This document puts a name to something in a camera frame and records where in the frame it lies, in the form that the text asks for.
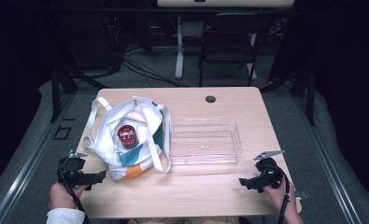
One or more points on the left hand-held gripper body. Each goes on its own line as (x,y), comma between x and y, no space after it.
(71,169)

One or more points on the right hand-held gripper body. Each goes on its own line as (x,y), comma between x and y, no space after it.
(271,172)

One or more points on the red lidded can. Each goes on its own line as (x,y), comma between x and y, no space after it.
(127,136)

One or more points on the white teal orange tote bag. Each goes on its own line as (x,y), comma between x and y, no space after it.
(141,152)

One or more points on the clear plastic box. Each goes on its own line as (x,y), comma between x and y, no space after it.
(204,146)

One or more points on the person's right hand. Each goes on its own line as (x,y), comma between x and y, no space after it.
(277,196)

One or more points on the person's left hand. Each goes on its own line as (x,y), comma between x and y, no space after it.
(62,196)

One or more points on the black metal stand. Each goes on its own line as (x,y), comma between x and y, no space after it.
(59,93)
(306,93)

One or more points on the dark round table grommet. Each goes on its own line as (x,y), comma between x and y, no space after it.
(210,99)

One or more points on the black folding chair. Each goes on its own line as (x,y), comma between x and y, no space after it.
(227,40)

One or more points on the white desk with white leg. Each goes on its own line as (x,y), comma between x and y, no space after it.
(179,46)

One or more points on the metal floor rail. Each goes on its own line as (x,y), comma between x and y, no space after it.
(26,165)
(328,161)

